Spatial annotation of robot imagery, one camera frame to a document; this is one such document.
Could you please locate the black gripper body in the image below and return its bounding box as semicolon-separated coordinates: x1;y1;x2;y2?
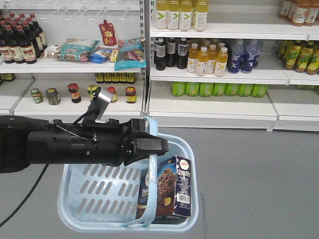
82;119;146;167

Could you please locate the dark chocolate cookie box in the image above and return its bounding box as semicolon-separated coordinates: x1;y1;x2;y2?
136;154;192;220

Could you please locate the white pegboard shelving unit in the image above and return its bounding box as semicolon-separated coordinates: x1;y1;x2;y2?
0;0;145;121

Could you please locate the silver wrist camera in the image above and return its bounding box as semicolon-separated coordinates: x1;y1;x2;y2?
94;87;113;104

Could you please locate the red sauce pouch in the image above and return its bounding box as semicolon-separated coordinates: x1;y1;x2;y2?
99;20;117;46

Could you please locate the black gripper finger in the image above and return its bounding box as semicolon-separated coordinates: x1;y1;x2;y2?
124;136;168;166
131;119;147;134

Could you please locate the white blue rice bag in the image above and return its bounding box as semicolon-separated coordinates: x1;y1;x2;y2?
56;38;100;62

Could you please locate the teal snack bag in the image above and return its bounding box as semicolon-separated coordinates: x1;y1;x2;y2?
115;37;147;71

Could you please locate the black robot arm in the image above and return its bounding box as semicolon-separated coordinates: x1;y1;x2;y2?
0;115;168;173

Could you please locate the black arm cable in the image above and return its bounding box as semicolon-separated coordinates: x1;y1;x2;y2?
0;163;49;227

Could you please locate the light blue plastic basket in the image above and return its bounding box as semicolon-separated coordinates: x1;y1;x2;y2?
57;118;199;233

